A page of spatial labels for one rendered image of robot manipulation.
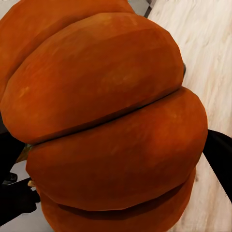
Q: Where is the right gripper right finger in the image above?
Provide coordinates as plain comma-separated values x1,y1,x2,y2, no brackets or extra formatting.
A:
203,130,232,202

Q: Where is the pumpkin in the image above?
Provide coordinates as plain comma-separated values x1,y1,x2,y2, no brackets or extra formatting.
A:
28,180,36,187
0,0,208,232

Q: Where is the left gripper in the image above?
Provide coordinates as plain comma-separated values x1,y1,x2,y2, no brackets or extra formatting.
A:
0,177,40,227

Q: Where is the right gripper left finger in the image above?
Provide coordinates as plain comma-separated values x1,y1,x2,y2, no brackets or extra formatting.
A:
0,131,25,186

